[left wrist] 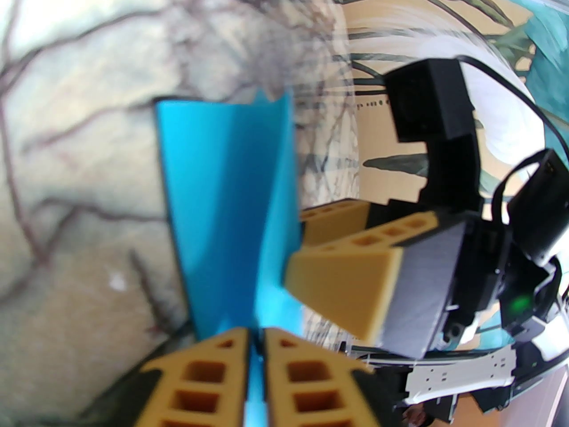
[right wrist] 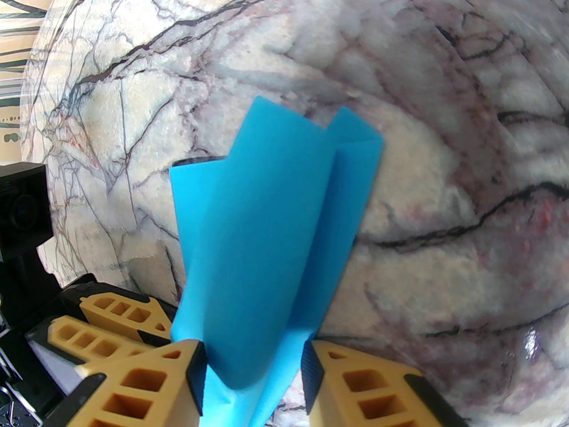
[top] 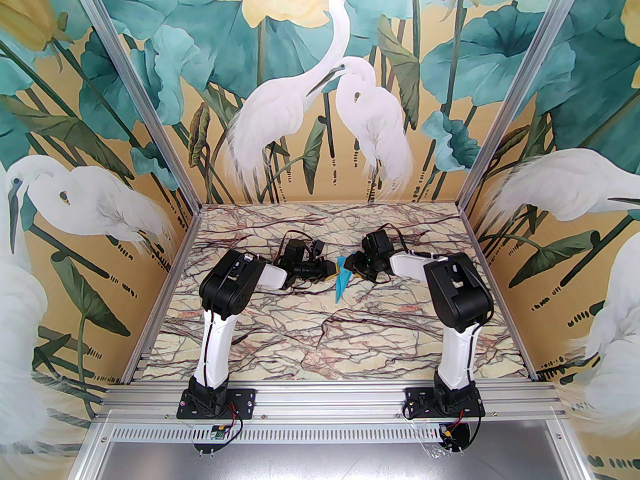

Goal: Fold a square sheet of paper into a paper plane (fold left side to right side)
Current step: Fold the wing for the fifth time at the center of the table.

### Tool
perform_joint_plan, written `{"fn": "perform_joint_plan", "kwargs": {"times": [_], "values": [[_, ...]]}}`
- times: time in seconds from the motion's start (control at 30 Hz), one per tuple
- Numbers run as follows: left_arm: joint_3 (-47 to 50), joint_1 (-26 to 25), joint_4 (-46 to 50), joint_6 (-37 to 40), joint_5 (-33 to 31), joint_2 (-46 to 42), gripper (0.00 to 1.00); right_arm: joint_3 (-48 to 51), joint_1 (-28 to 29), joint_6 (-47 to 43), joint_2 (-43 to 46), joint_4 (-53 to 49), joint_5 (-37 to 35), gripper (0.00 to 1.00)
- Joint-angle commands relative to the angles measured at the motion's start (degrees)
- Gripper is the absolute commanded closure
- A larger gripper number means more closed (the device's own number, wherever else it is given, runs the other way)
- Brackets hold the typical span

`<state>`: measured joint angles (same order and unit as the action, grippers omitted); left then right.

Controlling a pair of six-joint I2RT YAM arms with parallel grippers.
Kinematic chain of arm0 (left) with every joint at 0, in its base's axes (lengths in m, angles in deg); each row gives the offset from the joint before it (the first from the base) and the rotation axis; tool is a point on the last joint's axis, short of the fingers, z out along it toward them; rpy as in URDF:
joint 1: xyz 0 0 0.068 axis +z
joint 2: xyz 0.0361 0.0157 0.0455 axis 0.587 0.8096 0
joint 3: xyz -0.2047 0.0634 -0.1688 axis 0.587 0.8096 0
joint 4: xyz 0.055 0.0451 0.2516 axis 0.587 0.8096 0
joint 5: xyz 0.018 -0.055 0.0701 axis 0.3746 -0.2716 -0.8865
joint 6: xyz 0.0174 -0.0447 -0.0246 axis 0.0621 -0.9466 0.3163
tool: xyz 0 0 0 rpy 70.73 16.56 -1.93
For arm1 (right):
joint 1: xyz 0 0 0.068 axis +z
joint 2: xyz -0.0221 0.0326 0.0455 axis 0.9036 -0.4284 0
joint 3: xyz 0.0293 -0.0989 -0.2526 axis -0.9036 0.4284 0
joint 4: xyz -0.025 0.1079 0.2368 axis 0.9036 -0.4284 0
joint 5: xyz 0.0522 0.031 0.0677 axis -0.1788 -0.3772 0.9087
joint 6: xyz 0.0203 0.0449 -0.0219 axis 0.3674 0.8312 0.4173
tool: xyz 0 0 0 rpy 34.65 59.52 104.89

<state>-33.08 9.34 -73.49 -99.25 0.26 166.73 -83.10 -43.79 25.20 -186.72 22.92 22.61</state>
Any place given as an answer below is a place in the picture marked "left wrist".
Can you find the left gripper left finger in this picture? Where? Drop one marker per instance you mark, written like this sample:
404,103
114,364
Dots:
231,394

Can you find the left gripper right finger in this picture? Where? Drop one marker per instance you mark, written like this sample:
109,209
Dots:
278,394

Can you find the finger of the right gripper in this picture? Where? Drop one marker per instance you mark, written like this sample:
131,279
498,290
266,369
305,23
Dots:
333,223
355,283

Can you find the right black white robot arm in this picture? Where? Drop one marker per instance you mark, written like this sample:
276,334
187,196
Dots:
553,349

